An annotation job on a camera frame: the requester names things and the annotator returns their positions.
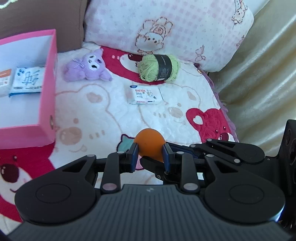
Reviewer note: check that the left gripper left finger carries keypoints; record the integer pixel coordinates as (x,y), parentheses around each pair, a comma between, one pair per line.
(71,191)

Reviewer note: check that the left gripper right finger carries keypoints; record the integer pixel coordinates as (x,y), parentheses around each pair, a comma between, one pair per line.
(227,189)

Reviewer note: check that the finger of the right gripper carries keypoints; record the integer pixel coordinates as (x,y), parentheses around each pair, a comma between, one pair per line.
(237,153)
(158,168)

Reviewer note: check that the orange ball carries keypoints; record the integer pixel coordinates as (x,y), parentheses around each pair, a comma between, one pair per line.
(150,143)

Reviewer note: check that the white tissue pack red print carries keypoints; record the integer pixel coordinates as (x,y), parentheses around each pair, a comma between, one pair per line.
(140,94)

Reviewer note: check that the green yarn ball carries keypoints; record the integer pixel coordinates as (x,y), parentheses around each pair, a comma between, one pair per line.
(156,67)

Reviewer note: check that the purple plush toy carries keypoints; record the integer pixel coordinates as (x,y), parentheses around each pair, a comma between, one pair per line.
(90,67)

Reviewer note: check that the pink cardboard box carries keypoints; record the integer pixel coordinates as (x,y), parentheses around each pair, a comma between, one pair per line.
(27,120)

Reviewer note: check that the cream bed sheet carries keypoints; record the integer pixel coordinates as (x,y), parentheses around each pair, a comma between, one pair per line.
(258,84)

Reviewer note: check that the bear print blanket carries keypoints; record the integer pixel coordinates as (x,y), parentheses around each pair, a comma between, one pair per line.
(95,117)

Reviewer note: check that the blue white tissue pack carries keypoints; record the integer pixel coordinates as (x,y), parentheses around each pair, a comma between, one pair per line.
(28,80)

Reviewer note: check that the pink checkered pillow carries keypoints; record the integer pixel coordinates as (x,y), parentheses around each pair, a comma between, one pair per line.
(204,32)

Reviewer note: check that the white orange label pack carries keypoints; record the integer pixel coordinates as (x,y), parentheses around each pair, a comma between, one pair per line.
(5,82)

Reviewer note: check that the brown cloud pillow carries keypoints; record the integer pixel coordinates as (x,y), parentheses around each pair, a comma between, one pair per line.
(66,17)

